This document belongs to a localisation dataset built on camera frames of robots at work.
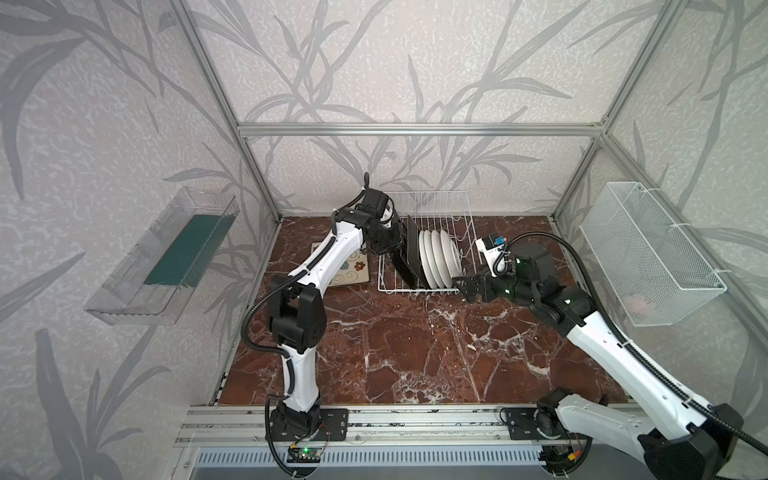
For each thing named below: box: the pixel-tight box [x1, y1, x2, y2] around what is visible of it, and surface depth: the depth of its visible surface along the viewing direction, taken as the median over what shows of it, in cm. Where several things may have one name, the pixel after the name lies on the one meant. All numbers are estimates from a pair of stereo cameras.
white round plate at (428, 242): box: [424, 230, 445, 289], surface depth 90 cm
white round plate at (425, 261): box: [419, 230, 438, 289], surface depth 89 cm
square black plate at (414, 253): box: [407, 214, 430, 288], surface depth 88 cm
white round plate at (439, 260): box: [431, 230, 452, 289], surface depth 90 cm
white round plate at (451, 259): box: [440, 230, 462, 289], surface depth 92 cm
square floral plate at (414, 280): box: [391, 251, 426, 290], surface depth 86 cm
